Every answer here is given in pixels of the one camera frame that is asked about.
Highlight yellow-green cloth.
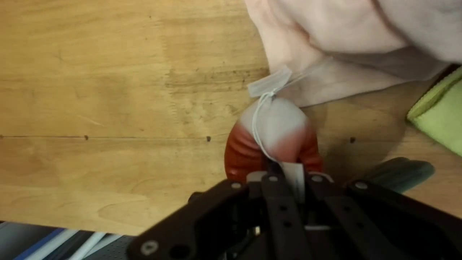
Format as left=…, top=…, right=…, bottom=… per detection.
left=406, top=66, right=462, bottom=157

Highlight red radish toy green leaves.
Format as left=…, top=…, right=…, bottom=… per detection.
left=222, top=65, right=436, bottom=193

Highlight peach shirt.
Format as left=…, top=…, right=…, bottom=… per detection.
left=244, top=0, right=462, bottom=108

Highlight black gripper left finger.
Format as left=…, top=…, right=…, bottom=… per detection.
left=126, top=161, right=315, bottom=260

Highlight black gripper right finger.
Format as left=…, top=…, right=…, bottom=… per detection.
left=295, top=172, right=462, bottom=260

